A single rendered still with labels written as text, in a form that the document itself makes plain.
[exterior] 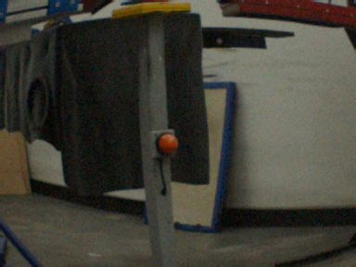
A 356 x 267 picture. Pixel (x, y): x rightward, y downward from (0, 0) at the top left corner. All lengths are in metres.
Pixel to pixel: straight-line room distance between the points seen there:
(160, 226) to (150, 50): 0.36
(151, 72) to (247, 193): 3.20
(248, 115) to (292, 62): 0.50
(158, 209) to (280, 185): 2.97
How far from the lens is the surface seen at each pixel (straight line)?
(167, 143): 2.16
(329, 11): 3.60
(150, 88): 2.19
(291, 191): 5.07
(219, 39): 3.68
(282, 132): 5.11
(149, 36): 2.19
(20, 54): 2.62
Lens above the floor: 0.78
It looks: 3 degrees down
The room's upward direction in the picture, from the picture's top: 3 degrees counter-clockwise
